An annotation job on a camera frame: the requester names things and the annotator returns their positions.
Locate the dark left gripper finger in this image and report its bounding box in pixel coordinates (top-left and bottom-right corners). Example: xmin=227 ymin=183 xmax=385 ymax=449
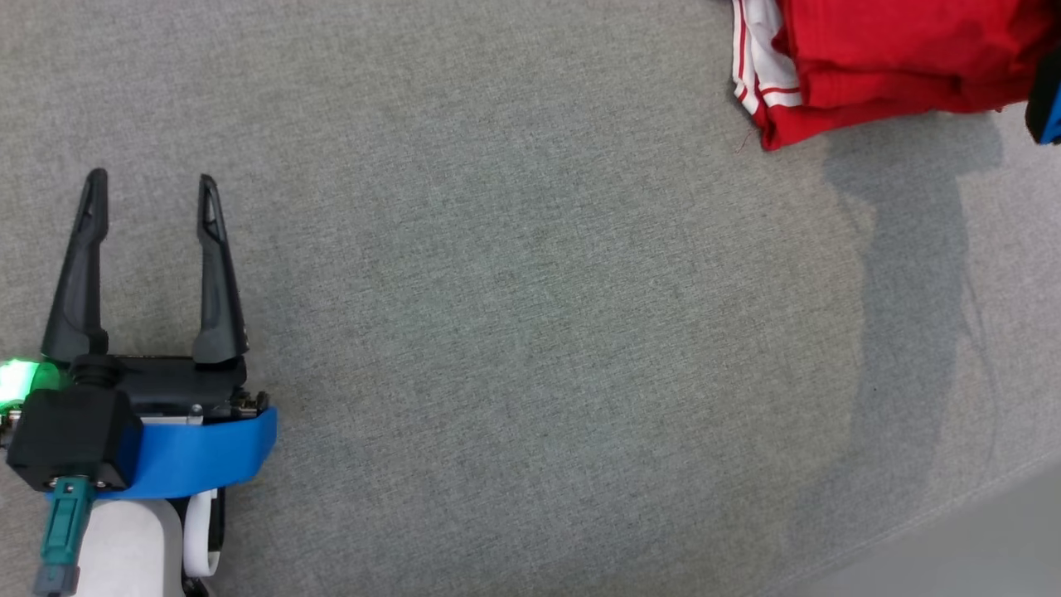
xmin=192 ymin=174 xmax=250 ymax=366
xmin=41 ymin=168 xmax=110 ymax=362

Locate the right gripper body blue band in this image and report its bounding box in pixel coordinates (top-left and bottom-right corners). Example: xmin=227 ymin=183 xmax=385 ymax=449
xmin=1025 ymin=51 xmax=1061 ymax=147

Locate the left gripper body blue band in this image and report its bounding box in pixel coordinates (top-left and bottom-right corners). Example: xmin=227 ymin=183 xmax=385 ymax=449
xmin=0 ymin=357 xmax=279 ymax=500

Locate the red shirt with white sleeves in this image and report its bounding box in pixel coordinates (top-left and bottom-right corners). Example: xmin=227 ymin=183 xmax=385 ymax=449
xmin=731 ymin=0 xmax=1061 ymax=152

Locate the left arm teal-plug black cable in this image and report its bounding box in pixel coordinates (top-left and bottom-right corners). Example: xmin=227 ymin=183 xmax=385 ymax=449
xmin=31 ymin=477 xmax=96 ymax=597

